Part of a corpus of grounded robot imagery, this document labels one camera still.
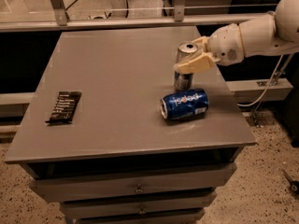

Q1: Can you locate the black snack bar wrapper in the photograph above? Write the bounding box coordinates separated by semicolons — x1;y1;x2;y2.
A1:
46;91;82;124

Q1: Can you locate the blue pepsi can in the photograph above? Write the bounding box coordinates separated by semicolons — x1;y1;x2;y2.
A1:
160;89;209;120

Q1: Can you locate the grey drawer cabinet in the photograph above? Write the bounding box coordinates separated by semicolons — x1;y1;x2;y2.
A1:
6;27;255;224

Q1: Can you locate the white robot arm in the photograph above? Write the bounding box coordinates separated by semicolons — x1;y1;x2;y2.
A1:
174;0;299;74

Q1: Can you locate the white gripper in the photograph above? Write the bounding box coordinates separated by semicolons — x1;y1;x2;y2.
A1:
174;23;244;75

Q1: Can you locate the white cable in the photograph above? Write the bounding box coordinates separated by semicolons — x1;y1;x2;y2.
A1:
236;53;285;108

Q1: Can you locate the top drawer knob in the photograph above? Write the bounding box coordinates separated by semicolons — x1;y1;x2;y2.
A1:
135;185;144;194

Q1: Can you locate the metal railing frame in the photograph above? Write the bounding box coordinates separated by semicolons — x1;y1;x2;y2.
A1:
0;0;280;33

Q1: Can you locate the silver redbull can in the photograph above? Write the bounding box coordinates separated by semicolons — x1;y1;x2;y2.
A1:
174;41;198;91

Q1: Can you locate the drawer knob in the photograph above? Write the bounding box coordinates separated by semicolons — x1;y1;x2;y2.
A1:
138;207;147;215
135;185;144;194

